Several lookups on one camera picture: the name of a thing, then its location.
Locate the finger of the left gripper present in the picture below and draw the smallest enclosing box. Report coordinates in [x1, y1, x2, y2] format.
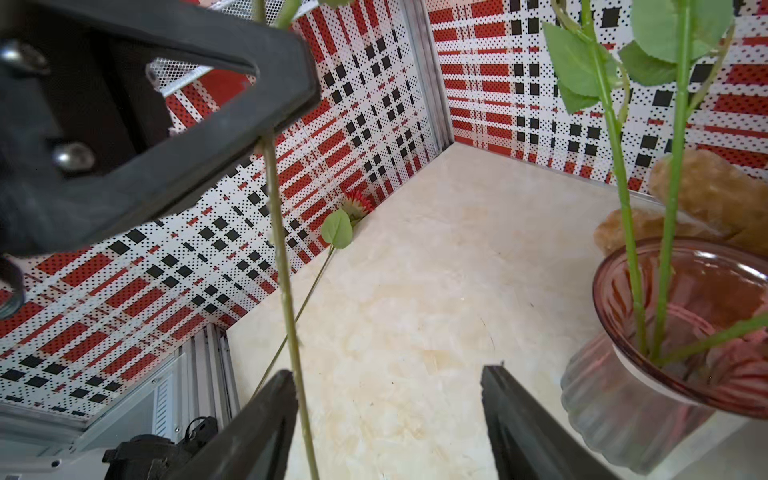
[1, 1, 321, 257]

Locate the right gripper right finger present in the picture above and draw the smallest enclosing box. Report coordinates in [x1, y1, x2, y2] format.
[481, 365, 615, 479]

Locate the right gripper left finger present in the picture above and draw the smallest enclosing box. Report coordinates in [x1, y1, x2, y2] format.
[170, 370, 298, 480]

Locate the pink glass vase with ribbon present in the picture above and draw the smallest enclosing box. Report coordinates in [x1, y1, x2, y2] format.
[561, 237, 767, 479]

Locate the small yellow daisy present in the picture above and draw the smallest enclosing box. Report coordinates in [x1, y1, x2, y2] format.
[251, 0, 322, 480]

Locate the red daisy flower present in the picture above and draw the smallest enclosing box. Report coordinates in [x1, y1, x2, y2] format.
[251, 188, 376, 400]

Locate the white rose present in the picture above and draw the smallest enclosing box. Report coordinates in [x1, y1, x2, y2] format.
[655, 313, 767, 367]

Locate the cream rose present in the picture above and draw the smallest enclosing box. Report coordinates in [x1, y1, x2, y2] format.
[619, 0, 735, 363]

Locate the pale green rose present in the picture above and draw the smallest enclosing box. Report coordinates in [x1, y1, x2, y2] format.
[543, 1, 649, 356]

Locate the brown teddy bear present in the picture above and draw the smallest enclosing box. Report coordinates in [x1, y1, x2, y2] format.
[593, 149, 767, 257]

